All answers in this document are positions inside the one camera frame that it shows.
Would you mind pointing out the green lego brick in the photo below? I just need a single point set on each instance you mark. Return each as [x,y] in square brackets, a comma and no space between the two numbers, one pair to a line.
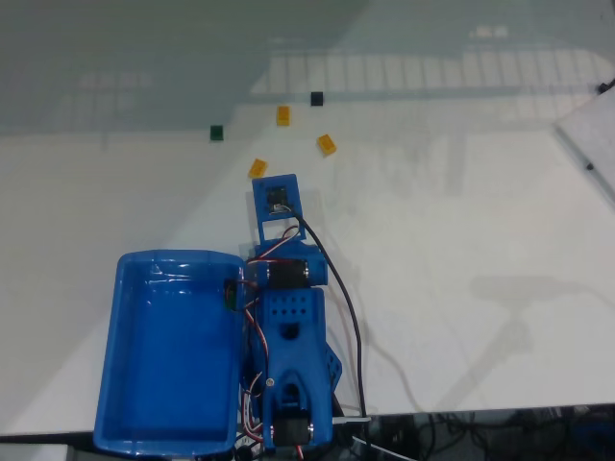
[216,133]

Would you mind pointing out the black board clip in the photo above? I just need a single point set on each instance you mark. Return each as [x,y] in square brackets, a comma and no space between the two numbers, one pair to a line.
[589,166]
[603,87]

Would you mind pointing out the yellow lego brick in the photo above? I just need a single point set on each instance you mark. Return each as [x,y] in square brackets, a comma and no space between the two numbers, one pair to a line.
[258,168]
[327,145]
[283,116]

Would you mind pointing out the white board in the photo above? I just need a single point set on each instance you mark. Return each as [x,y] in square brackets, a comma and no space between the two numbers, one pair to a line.
[596,129]

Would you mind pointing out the blue plastic bin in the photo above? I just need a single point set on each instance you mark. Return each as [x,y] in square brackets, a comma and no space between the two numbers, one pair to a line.
[168,360]

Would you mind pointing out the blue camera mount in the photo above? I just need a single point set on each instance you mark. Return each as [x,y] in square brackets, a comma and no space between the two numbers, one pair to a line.
[259,197]

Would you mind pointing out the black lego brick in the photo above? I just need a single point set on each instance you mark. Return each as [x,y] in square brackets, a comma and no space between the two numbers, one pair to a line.
[316,99]

